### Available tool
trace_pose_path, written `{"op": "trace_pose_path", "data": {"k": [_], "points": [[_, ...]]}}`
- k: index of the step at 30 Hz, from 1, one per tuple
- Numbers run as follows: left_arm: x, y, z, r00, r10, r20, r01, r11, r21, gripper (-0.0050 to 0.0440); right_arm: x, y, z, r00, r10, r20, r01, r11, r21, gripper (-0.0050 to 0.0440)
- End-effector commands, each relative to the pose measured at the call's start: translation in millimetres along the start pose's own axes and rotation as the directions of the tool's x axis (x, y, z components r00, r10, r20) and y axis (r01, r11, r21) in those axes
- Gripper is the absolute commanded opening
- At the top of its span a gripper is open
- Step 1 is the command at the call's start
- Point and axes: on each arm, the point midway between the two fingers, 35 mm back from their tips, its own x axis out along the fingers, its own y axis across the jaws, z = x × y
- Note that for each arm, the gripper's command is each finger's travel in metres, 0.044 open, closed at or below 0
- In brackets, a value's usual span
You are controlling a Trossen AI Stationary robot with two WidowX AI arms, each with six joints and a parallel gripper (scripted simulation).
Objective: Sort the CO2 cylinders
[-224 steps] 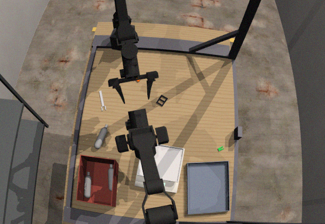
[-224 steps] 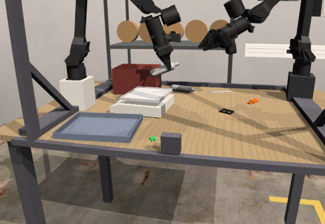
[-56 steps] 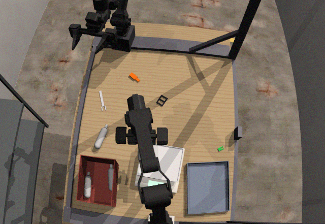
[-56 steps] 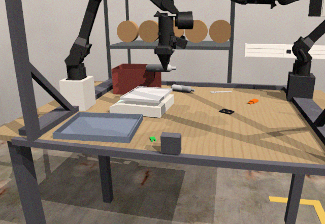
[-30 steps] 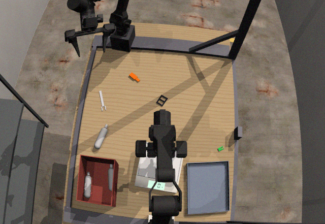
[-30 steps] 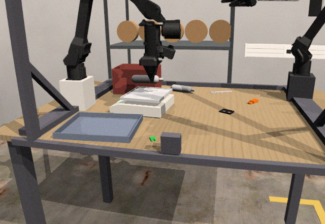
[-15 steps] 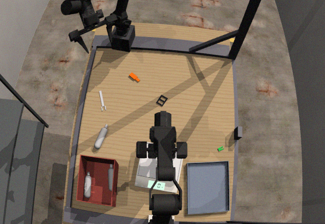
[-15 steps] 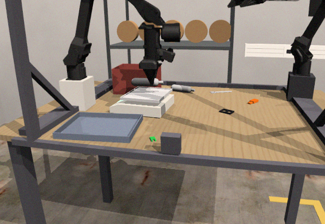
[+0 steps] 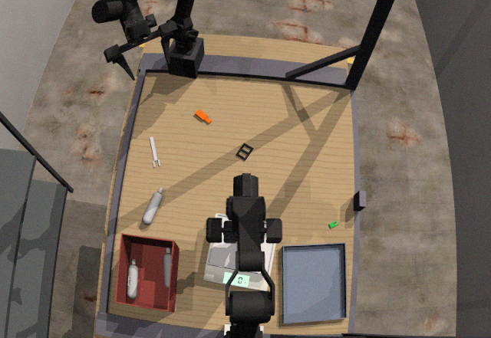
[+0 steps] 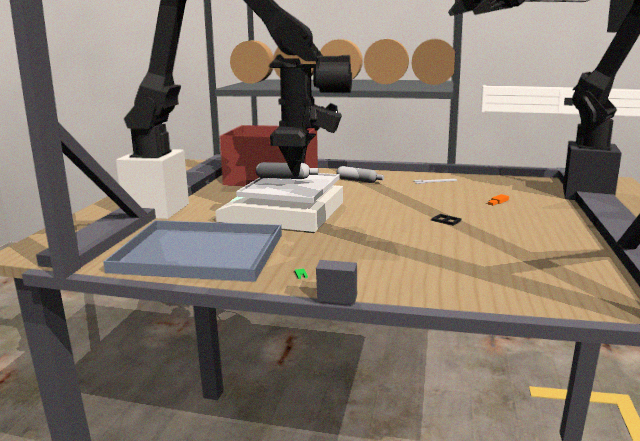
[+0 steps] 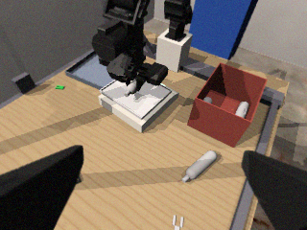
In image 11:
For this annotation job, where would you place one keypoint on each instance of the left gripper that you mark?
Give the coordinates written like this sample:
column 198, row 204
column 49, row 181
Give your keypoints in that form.
column 156, row 72

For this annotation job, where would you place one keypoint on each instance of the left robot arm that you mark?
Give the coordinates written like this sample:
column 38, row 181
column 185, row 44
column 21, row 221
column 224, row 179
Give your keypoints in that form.
column 115, row 36

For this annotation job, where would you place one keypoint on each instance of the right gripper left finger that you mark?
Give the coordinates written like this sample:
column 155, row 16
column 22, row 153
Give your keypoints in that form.
column 34, row 196

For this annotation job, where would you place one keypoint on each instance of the red open box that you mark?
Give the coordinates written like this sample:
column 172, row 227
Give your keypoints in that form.
column 227, row 87

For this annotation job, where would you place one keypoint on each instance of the grey bottle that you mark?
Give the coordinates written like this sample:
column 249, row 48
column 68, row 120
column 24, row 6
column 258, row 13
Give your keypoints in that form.
column 242, row 109
column 200, row 166

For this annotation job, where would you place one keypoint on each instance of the dark grey metal post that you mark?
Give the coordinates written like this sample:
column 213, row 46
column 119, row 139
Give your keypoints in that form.
column 148, row 46

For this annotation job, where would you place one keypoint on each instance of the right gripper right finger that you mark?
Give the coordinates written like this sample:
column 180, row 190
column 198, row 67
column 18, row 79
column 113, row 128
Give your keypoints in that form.
column 280, row 188

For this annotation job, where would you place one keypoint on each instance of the grey co2 cylinder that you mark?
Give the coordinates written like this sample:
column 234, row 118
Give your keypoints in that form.
column 208, row 99

